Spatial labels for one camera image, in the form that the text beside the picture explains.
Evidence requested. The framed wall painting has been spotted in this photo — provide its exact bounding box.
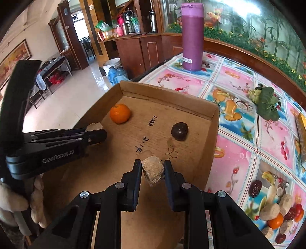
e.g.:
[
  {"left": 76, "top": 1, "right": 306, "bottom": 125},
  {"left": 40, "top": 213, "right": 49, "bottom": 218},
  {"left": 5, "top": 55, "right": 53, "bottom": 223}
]
[{"left": 0, "top": 39, "right": 32, "bottom": 89}]

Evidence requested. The tall purple bottle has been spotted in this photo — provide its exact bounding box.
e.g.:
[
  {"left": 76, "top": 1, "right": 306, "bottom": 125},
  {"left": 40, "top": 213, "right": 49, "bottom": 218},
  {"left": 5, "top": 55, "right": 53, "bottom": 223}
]
[{"left": 180, "top": 3, "right": 205, "bottom": 71}]

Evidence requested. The white bucket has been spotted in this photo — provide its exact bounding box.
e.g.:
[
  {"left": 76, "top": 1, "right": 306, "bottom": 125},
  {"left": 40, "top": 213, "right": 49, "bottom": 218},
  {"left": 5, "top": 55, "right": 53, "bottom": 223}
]
[{"left": 103, "top": 58, "right": 121, "bottom": 77}]

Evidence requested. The silver thermos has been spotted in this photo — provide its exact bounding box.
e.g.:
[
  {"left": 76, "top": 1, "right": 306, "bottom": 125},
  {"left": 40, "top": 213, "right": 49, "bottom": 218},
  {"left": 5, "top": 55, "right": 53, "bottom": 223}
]
[{"left": 123, "top": 11, "right": 135, "bottom": 34}]

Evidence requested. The pink bottle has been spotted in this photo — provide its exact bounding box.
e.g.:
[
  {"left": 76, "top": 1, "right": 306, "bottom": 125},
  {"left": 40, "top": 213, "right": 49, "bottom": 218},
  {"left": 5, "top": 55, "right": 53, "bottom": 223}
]
[{"left": 118, "top": 17, "right": 128, "bottom": 36}]

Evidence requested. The person's left hand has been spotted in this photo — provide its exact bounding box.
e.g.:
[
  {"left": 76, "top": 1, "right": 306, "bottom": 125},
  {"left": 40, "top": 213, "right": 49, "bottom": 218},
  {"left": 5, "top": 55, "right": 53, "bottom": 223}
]
[{"left": 0, "top": 177, "right": 52, "bottom": 238}]

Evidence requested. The dining table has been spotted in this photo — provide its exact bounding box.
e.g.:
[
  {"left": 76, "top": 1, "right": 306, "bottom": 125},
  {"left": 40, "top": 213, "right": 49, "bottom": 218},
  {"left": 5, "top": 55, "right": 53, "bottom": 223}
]
[{"left": 36, "top": 56, "right": 72, "bottom": 94}]

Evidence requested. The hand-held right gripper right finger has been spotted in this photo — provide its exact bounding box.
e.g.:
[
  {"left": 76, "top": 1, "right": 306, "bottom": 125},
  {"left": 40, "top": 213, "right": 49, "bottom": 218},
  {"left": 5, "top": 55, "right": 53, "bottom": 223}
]
[{"left": 164, "top": 159, "right": 275, "bottom": 249}]

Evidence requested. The brown cardboard box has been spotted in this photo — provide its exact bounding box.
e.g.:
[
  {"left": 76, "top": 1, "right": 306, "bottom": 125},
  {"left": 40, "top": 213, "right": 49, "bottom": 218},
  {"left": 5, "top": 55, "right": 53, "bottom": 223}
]
[{"left": 42, "top": 81, "right": 220, "bottom": 249}]

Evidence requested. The green plastic bag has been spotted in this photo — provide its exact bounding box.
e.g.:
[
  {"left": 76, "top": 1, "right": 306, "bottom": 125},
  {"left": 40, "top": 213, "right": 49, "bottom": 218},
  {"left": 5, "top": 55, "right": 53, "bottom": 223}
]
[{"left": 96, "top": 20, "right": 113, "bottom": 31}]

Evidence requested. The beige root chunk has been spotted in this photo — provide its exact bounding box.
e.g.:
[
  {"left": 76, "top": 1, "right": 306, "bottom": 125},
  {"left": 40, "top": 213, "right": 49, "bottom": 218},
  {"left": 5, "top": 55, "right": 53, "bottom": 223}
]
[
  {"left": 279, "top": 219, "right": 294, "bottom": 235},
  {"left": 85, "top": 122, "right": 103, "bottom": 132},
  {"left": 259, "top": 203, "right": 281, "bottom": 221},
  {"left": 279, "top": 194, "right": 293, "bottom": 216},
  {"left": 141, "top": 156, "right": 165, "bottom": 188},
  {"left": 261, "top": 227, "right": 274, "bottom": 239}
]

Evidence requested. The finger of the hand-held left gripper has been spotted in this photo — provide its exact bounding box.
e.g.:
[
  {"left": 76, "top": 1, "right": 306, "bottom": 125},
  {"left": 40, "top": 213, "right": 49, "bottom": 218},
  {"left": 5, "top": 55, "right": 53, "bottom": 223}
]
[
  {"left": 24, "top": 128, "right": 88, "bottom": 140},
  {"left": 24, "top": 129, "right": 107, "bottom": 149}
]

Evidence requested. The wooden door frame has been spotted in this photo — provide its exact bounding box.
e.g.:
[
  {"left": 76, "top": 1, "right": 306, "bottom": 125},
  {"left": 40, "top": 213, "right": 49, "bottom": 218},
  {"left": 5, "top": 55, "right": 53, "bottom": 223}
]
[{"left": 49, "top": 0, "right": 90, "bottom": 71}]

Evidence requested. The green leafy vegetable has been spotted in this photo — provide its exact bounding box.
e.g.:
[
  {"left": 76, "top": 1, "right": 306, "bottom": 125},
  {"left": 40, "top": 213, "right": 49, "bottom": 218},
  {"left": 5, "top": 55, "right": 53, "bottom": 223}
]
[{"left": 247, "top": 84, "right": 282, "bottom": 121}]

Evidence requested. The wooden cabinet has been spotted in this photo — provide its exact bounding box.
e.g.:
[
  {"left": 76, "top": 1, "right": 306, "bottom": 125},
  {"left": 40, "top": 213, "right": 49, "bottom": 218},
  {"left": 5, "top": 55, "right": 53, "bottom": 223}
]
[{"left": 98, "top": 32, "right": 182, "bottom": 80}]

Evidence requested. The dark purple passion fruit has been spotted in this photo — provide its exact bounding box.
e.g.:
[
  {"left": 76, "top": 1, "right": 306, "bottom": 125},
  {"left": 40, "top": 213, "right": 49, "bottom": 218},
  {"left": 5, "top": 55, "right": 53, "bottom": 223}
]
[{"left": 171, "top": 122, "right": 189, "bottom": 142}]

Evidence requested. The aquarium with bamboo backdrop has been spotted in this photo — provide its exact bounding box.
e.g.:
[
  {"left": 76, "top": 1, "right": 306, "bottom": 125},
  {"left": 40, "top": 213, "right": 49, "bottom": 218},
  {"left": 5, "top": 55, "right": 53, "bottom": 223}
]
[{"left": 159, "top": 0, "right": 306, "bottom": 94}]

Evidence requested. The fruit print tablecloth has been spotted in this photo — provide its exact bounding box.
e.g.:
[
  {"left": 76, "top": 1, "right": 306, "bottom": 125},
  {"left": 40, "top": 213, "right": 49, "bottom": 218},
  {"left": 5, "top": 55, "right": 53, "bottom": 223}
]
[{"left": 140, "top": 51, "right": 306, "bottom": 249}]

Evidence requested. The black chair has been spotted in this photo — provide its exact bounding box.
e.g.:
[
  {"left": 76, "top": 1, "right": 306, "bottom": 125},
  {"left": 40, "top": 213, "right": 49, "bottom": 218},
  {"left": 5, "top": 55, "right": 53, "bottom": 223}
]
[{"left": 81, "top": 37, "right": 96, "bottom": 60}]

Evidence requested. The gold cardboard box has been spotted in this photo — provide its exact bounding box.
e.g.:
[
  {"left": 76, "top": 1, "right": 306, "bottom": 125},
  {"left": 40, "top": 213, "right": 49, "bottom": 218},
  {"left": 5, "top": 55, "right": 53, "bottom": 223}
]
[{"left": 295, "top": 112, "right": 306, "bottom": 165}]

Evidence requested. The orange tangerine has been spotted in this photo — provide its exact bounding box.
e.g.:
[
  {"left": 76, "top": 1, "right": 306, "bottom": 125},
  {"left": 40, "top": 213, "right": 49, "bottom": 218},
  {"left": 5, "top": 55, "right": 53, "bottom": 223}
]
[
  {"left": 110, "top": 104, "right": 131, "bottom": 124},
  {"left": 268, "top": 214, "right": 284, "bottom": 230}
]

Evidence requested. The red tomato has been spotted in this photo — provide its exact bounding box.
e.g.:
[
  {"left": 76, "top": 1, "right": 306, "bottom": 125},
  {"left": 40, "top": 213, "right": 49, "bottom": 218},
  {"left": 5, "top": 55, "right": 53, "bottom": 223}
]
[{"left": 294, "top": 203, "right": 304, "bottom": 223}]

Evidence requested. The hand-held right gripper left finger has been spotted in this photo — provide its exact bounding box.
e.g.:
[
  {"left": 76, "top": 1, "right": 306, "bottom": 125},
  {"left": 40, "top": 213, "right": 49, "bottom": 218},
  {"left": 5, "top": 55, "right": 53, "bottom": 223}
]
[{"left": 29, "top": 159, "right": 142, "bottom": 249}]

